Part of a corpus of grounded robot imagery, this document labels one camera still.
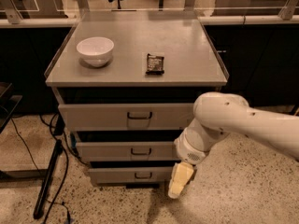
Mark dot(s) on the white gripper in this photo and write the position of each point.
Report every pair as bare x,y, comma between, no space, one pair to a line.
191,152

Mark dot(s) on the grey drawer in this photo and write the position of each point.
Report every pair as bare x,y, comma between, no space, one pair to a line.
123,117
127,151
129,175

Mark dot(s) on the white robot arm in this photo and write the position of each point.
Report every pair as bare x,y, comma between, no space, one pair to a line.
215,115

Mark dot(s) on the grey bottom drawer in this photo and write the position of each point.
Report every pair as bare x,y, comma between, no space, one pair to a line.
129,175

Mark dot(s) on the grey top drawer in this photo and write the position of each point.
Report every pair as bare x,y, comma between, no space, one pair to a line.
123,117

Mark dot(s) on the grey drawer cabinet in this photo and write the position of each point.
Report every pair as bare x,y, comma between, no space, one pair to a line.
191,67

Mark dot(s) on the dark snack packet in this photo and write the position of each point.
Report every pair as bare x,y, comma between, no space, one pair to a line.
155,65

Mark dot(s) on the black power strip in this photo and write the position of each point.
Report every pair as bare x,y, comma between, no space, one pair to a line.
38,212

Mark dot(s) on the white bowl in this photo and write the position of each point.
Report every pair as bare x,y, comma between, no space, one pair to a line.
95,51

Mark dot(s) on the dark side table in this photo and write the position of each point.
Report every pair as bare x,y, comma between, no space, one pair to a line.
8,102

